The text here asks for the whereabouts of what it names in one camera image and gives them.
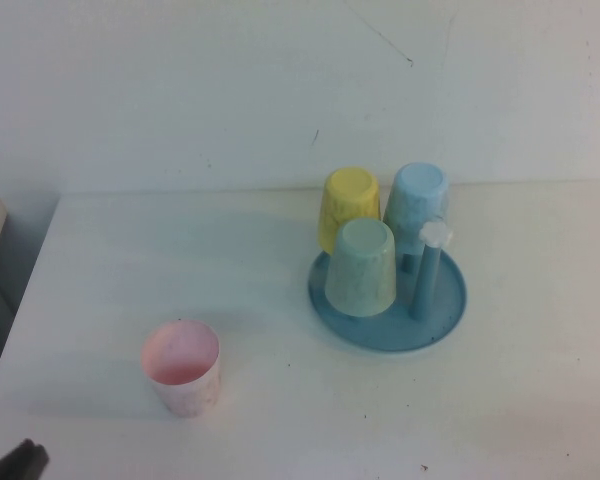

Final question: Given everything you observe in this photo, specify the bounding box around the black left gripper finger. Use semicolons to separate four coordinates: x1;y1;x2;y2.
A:
0;438;36;480
2;443;49;480

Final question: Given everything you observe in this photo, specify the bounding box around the pink marbled plastic cup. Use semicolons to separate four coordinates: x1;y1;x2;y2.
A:
139;319;222;420

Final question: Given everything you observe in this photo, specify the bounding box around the blue round cup stand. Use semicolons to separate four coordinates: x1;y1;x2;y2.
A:
307;221;469;354

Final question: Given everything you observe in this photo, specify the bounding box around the green plastic cup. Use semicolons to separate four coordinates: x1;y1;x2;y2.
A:
324;217;398;317

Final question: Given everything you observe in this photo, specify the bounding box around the yellow plastic cup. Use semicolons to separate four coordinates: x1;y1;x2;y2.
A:
317;166;383;255

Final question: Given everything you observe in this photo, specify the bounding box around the blue plastic cup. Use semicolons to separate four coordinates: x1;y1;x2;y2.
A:
382;161;451;261

